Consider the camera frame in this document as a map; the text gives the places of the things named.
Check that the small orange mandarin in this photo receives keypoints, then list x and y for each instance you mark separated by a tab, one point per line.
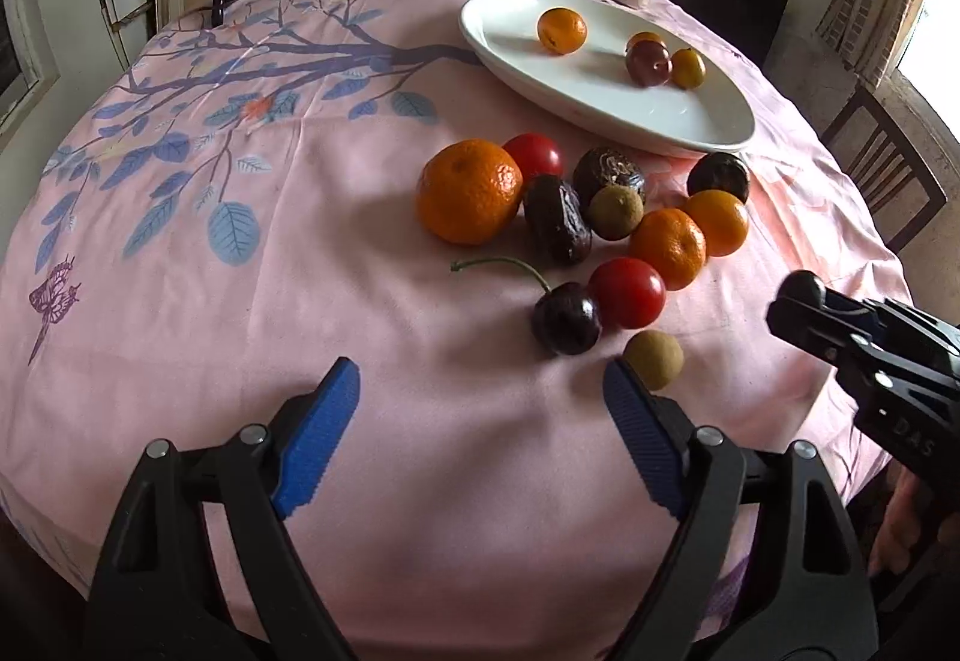
562	30

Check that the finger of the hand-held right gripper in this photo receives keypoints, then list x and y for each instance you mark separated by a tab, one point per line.
810	292
806	329

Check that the wrinkled brown passion fruit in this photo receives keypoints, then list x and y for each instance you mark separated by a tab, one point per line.
609	170

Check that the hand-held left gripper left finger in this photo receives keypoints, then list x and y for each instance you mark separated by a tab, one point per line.
315	440

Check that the round tan longan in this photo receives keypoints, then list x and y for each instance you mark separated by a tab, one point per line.
615	212
654	359

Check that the medium orange mandarin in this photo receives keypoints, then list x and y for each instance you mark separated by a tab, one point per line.
667	247

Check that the red cherry tomato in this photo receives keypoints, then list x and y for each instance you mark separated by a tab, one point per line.
627	292
536	155

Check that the yellow orange kumquat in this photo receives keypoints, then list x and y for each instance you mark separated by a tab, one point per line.
643	36
688	68

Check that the person's right hand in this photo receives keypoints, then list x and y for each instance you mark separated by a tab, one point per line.
900	526

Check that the dark round passion fruit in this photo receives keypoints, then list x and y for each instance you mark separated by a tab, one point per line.
718	176

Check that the white oval plate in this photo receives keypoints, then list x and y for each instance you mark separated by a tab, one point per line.
600	99

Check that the small smooth orange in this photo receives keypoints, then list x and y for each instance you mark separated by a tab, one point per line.
724	222

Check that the dark wrinkled date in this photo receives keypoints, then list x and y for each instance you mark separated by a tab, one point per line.
556	222

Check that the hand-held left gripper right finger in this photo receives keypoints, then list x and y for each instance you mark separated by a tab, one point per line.
645	443

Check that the dark cherry with stem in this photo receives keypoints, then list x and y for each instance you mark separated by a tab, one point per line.
566	320

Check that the slatted brown wooden chair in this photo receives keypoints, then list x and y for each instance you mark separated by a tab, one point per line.
885	170

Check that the large orange mandarin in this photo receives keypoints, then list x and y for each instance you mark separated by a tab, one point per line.
469	191

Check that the dark red plum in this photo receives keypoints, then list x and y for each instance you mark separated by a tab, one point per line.
648	63

